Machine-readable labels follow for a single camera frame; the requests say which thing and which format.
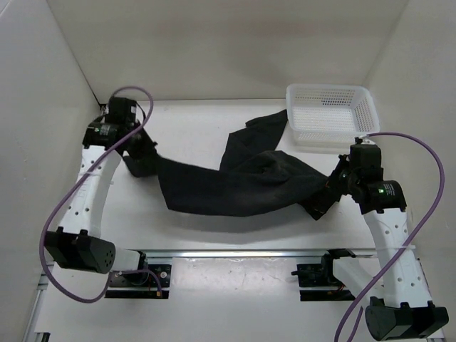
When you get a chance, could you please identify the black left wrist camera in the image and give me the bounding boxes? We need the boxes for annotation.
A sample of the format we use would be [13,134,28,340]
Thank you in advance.
[105,97,137,125]

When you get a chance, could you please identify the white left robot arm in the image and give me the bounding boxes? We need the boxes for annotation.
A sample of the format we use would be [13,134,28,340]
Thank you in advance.
[38,119,154,285]

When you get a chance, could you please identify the black trousers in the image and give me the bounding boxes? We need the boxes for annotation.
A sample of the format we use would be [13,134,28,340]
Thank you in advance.
[126,110,328,220]

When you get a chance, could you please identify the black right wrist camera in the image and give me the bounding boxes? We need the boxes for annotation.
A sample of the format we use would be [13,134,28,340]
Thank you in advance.
[349,144,381,171]

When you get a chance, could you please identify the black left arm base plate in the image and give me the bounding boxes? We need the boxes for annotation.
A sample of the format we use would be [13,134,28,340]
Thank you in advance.
[105,264,172,300]

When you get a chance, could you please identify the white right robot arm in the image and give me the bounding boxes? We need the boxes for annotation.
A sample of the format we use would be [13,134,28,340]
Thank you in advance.
[320,147,449,341]

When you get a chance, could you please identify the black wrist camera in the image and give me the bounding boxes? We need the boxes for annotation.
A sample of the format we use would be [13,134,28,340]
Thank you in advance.
[105,97,137,125]
[349,144,381,171]

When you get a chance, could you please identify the white perforated plastic basket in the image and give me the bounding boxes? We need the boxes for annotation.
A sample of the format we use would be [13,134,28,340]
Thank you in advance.
[286,83,380,150]

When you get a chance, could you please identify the aluminium table edge rail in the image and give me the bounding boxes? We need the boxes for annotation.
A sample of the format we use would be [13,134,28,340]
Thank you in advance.
[135,248,375,260]

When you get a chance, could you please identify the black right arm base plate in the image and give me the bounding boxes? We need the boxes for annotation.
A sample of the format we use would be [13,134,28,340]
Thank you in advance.
[291,264,355,302]

